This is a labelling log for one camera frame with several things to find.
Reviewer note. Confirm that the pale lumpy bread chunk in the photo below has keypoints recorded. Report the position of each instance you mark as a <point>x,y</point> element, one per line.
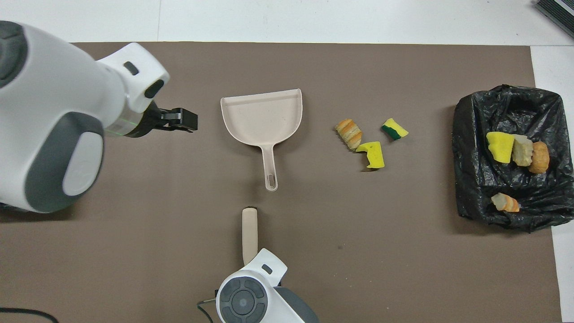
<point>506,202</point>

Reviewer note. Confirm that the brown oval bread roll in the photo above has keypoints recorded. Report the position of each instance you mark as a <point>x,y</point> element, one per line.
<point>540,158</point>

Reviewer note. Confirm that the pale cut bread chunk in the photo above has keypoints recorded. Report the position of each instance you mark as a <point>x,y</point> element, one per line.
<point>522,151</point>

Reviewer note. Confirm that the beige hand brush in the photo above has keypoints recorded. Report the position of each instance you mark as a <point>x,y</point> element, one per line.
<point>250,233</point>

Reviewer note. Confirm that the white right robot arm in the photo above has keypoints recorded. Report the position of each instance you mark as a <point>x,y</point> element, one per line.
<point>251,296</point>

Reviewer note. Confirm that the beige plastic dustpan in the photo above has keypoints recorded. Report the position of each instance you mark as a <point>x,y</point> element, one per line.
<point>264,116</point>

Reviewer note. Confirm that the striped croissant bread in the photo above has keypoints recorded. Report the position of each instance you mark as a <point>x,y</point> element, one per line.
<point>350,133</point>

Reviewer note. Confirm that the dark ribbed object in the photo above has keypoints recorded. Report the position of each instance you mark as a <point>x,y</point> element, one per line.
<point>558,13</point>

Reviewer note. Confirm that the black bag-lined trash bin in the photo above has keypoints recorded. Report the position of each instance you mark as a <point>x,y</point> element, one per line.
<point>475,148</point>

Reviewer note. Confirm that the plain yellow sponge wedge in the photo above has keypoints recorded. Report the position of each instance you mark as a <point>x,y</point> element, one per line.
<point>500,147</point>

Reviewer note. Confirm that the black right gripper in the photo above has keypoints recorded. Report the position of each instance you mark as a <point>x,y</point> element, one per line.
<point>145,123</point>

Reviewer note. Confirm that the yellow and green sponge piece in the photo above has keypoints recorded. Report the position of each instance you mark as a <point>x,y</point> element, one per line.
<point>395,130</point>

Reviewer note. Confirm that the brown table mat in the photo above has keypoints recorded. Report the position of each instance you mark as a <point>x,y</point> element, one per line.
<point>358,251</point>

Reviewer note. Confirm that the notched yellow sponge piece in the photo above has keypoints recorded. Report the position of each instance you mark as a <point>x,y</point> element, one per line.
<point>374,154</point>

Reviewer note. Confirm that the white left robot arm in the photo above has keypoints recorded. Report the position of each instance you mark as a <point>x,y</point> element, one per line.
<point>49,112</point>

